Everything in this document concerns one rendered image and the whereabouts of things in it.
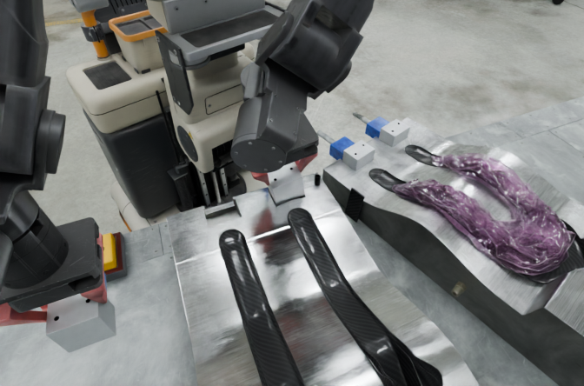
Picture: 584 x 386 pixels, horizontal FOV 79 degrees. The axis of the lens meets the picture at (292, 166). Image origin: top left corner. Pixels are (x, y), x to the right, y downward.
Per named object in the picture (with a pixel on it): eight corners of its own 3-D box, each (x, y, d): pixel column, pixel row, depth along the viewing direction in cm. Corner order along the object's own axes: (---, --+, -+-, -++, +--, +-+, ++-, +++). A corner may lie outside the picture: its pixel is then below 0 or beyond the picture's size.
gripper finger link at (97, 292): (128, 318, 38) (94, 275, 32) (55, 345, 36) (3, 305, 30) (123, 266, 43) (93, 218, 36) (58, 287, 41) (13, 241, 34)
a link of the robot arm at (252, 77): (292, 49, 40) (242, 51, 41) (288, 92, 36) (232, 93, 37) (295, 96, 46) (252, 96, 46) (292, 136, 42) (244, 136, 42)
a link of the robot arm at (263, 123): (353, 51, 38) (289, 3, 34) (357, 132, 32) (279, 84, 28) (287, 110, 46) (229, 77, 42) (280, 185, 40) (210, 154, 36)
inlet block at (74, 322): (71, 256, 48) (52, 233, 44) (111, 243, 49) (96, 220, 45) (69, 353, 39) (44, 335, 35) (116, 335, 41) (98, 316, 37)
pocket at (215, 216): (205, 220, 59) (202, 205, 57) (236, 210, 61) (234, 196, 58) (212, 241, 56) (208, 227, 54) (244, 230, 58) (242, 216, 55)
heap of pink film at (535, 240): (382, 194, 63) (391, 161, 57) (441, 151, 71) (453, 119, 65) (531, 304, 48) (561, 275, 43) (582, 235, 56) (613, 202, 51)
